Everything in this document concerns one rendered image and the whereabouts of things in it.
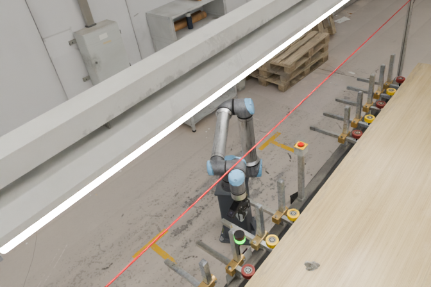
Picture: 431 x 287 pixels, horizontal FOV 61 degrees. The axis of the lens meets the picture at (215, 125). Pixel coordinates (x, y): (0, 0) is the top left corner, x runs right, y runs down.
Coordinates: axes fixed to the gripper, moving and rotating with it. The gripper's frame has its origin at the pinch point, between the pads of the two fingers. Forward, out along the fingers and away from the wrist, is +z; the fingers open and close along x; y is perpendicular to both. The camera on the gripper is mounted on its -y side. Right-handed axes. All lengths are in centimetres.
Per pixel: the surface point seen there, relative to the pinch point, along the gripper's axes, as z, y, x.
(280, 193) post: -0.2, 32.6, -8.6
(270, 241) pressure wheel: 10.7, 4.3, -18.9
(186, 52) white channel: -145, -56, -44
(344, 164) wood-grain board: 11, 91, -26
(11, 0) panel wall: -109, 17, 251
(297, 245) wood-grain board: 11.0, 11.1, -33.5
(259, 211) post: -6.8, 7.7, -9.6
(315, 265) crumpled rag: 9.3, 3.4, -48.8
